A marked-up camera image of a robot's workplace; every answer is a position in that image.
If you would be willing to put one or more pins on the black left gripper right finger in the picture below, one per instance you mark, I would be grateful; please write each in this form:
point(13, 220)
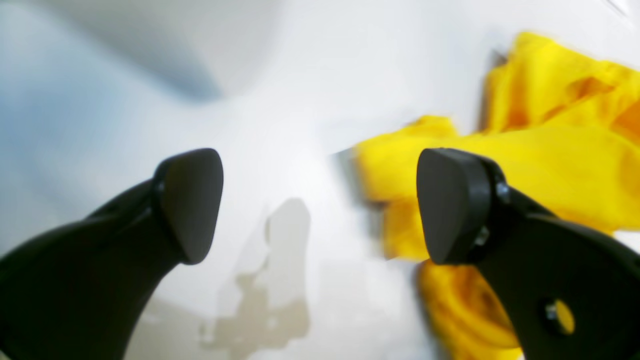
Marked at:
point(570, 292)

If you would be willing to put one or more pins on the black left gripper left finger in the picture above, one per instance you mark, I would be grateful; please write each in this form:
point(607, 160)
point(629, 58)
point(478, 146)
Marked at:
point(77, 291)

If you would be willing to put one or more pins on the yellow orange t-shirt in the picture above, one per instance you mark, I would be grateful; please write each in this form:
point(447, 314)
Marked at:
point(563, 127)

